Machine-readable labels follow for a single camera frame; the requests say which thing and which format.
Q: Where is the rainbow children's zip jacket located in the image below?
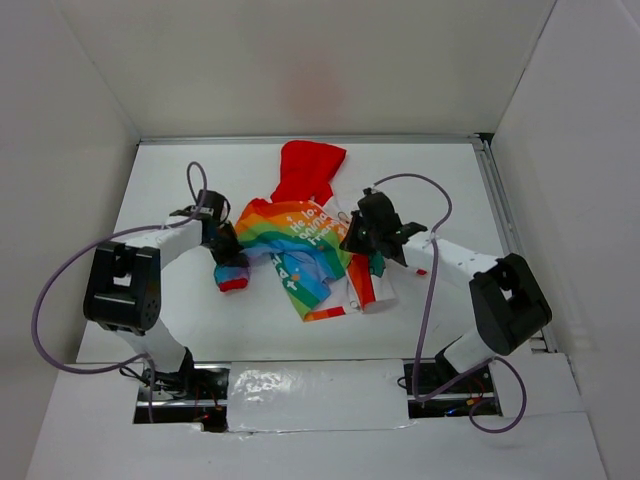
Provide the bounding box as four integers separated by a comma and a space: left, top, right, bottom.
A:
234, 140, 396, 322

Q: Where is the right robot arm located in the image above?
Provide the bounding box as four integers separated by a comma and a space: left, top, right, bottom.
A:
341, 188, 552, 392

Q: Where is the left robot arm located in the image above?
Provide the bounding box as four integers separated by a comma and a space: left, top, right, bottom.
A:
83, 190, 249, 399

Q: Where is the white front cover panel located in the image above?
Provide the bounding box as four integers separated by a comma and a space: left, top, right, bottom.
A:
227, 359, 410, 433

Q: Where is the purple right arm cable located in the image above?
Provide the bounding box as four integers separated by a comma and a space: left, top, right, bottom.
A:
368, 173, 528, 434

